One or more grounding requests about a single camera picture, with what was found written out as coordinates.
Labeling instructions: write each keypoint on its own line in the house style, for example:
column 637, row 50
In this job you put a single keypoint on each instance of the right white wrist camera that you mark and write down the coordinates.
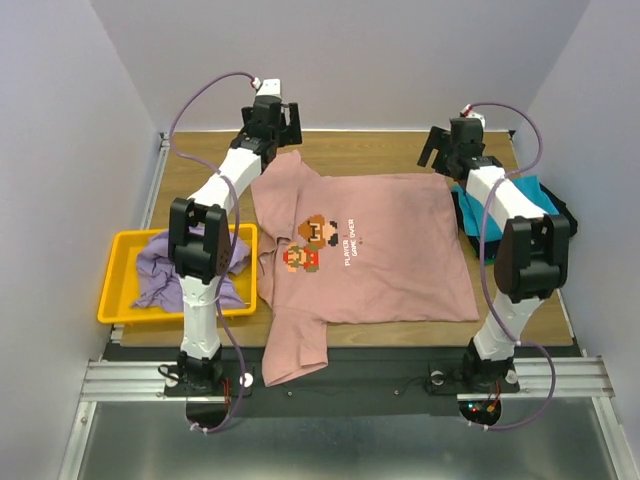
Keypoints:
column 472, row 116

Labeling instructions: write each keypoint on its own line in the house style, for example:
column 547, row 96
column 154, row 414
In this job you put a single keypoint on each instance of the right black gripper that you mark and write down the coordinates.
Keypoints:
column 431, row 148

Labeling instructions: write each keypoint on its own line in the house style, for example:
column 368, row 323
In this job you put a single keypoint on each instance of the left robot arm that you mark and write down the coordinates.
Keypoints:
column 199, row 242

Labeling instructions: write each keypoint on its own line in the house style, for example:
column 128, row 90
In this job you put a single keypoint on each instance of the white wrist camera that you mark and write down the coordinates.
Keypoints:
column 472, row 116
column 267, row 87

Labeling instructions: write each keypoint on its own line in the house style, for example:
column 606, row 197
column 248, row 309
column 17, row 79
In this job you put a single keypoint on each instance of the pink graphic t-shirt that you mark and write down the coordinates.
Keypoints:
column 352, row 250

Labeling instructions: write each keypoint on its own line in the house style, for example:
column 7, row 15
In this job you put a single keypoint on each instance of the teal folded t-shirt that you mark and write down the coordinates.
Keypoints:
column 471, row 210

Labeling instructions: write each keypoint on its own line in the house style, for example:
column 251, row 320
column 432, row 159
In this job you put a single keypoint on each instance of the lavender t-shirt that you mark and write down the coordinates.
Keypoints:
column 159, row 284

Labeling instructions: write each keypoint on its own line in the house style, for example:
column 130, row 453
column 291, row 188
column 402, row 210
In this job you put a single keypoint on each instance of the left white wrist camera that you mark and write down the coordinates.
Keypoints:
column 267, row 87

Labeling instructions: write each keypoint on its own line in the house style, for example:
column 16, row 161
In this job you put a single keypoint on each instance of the yellow plastic tray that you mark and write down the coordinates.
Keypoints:
column 121, row 285

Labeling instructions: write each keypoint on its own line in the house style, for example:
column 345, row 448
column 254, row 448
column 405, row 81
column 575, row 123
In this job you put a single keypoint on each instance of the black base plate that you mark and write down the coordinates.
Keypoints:
column 359, row 381

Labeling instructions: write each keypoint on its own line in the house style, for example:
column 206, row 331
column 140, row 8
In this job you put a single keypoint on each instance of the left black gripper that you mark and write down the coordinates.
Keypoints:
column 292, row 125

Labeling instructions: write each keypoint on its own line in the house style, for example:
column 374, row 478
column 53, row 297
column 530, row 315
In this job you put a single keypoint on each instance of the black folded t-shirt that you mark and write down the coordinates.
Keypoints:
column 562, row 207

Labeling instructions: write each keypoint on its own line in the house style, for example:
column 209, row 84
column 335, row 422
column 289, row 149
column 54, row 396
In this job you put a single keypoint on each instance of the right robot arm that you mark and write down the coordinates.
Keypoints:
column 530, row 264

